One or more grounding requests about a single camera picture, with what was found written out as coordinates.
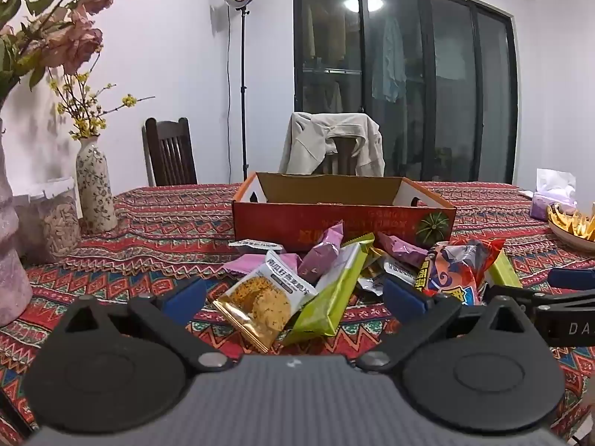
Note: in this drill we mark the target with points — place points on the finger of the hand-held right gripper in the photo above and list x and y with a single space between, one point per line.
571 278
558 298

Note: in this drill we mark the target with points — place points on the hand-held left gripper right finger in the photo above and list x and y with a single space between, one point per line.
404 299

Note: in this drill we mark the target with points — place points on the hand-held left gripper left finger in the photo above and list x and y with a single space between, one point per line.
183 299

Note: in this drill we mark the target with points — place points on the red blue snack bag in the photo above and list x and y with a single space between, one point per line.
458 269

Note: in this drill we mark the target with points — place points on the red cardboard box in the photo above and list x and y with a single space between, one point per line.
297 227

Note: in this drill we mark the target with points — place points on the bowl of yellow snacks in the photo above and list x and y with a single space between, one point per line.
571 220

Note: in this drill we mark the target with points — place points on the black silver snack packet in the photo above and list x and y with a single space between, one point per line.
371 284

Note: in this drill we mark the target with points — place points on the beige bowl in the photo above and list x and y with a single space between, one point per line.
569 240

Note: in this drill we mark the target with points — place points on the purple tissue box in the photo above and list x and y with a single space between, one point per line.
551 199

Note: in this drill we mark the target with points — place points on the white flat object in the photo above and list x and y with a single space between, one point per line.
526 193

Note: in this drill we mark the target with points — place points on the floral ceramic vase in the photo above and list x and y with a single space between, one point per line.
95 186

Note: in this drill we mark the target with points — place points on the clear jar of seeds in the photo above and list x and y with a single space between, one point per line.
58 223

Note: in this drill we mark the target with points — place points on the dark wooden chair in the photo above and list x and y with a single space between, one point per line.
345 155
169 153

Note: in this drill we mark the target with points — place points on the pale pink vase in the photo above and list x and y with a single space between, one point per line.
11 265

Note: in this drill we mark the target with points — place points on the beige jacket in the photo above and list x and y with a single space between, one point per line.
311 144

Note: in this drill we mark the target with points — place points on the yellow flower branches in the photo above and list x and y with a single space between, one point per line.
83 121

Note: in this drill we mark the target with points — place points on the black framed glass door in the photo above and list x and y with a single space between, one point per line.
455 79

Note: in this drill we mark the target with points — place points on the studio light on stand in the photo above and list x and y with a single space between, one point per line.
242 79

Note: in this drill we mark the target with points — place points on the hanging light blue shirt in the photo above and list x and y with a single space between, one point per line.
388 60

